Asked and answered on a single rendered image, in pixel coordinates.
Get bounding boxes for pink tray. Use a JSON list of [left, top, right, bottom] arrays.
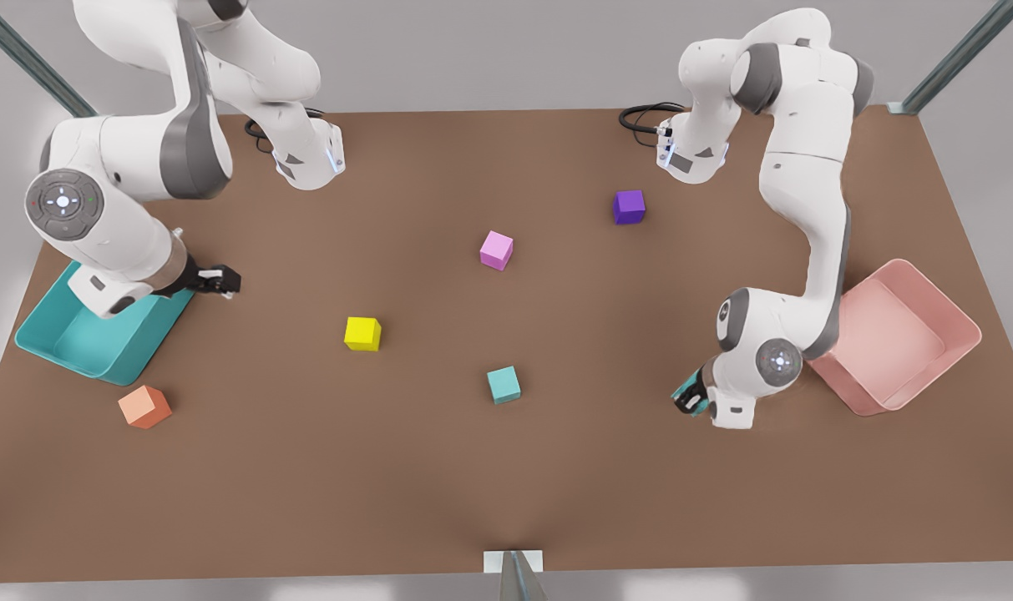
[[805, 258, 984, 417]]

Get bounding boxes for yellow cube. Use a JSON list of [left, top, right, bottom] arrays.
[[344, 316, 382, 352]]

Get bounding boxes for silver frame post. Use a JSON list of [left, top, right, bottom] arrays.
[[482, 549, 550, 601], [885, 0, 1013, 117], [0, 0, 99, 119]]

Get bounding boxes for teal cube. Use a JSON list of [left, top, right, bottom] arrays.
[[671, 373, 712, 418], [486, 366, 522, 406]]

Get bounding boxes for teal tray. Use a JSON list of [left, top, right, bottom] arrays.
[[14, 260, 197, 387]]

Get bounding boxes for pink cube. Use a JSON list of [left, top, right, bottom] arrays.
[[479, 230, 514, 272]]

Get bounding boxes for black cable loop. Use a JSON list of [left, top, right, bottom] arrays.
[[244, 108, 328, 156], [618, 102, 687, 135]]

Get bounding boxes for purple cube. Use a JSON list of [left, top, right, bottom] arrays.
[[612, 189, 646, 226]]

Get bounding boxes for orange cube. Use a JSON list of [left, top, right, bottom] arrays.
[[118, 385, 173, 431]]

